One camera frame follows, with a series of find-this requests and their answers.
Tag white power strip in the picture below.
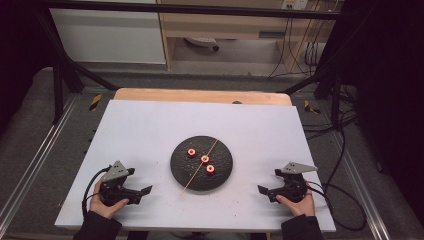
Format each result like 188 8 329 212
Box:
184 36 220 52

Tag person's left hand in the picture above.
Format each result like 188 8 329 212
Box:
89 178 130 220

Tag right hand-held gripper cable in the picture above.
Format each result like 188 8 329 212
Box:
305 180 368 232

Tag yellow black tape strip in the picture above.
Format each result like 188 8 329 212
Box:
303 99 321 115
88 93 103 112

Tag black floor cable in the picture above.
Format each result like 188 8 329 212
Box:
301 84 359 198

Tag person's right hand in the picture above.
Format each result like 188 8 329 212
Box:
275 181 316 218

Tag white wall outlet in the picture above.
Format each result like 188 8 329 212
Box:
281 0 309 11

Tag aluminium rail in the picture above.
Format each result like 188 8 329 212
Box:
0 94 79 221
328 131 391 240

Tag hand-held gripper cable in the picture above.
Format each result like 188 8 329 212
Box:
305 180 368 232
81 165 112 218

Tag white board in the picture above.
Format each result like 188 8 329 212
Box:
54 99 337 233

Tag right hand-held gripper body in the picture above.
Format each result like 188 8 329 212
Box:
266 161 318 203

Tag wooden desk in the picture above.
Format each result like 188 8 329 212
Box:
156 0 338 74

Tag wooden skewer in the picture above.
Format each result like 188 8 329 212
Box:
179 138 220 198

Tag black metal frame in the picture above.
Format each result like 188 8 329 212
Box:
34 0 348 124

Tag white cabinet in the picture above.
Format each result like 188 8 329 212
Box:
49 0 167 65

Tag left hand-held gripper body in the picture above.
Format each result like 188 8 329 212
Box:
99 160 143 207

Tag black round plate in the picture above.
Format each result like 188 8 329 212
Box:
170 135 234 192

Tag black hanging cables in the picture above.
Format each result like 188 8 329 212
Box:
268 0 338 79

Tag left hand-held gripper cable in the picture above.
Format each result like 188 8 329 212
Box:
81 165 112 218

